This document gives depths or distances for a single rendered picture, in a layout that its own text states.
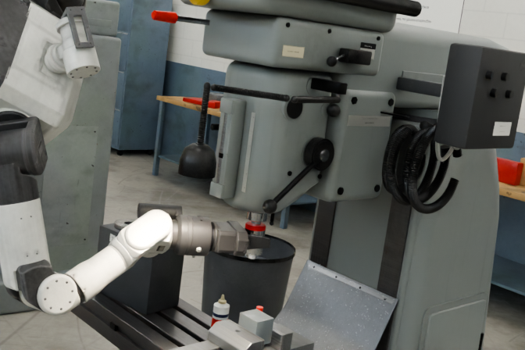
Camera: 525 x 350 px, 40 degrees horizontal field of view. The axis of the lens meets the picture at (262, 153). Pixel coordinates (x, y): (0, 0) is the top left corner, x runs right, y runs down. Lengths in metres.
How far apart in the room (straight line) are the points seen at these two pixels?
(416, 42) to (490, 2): 4.45
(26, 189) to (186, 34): 7.64
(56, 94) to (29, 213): 0.26
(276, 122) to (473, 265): 0.80
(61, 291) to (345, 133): 0.68
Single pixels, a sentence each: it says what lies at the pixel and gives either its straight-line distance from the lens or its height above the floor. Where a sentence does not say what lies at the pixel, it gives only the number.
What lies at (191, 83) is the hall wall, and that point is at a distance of 8.82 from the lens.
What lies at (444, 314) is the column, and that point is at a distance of 1.97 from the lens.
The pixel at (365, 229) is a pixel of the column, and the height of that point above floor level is 1.23.
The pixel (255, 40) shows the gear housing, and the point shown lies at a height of 1.68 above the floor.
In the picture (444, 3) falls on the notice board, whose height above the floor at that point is 2.14.
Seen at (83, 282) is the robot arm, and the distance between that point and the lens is 1.49.
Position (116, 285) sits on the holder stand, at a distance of 2.03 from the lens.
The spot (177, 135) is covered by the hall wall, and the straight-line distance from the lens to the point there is 9.03.
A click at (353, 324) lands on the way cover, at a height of 1.00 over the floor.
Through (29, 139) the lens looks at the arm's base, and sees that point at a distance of 1.40.
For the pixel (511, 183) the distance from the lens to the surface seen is 5.35.
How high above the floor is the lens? 1.69
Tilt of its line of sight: 9 degrees down
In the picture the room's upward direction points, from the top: 8 degrees clockwise
